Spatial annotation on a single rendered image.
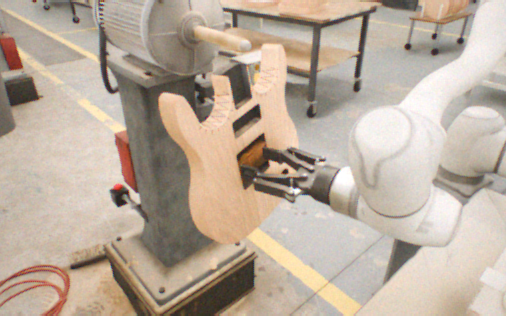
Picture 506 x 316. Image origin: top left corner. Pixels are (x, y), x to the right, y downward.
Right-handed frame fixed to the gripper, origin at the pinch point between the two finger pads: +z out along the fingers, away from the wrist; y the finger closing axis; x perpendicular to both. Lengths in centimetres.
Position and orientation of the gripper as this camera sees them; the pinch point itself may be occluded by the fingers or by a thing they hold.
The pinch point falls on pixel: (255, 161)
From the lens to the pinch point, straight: 83.3
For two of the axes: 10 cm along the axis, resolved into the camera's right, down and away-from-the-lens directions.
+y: 6.1, -5.3, 5.9
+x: -1.6, -8.1, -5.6
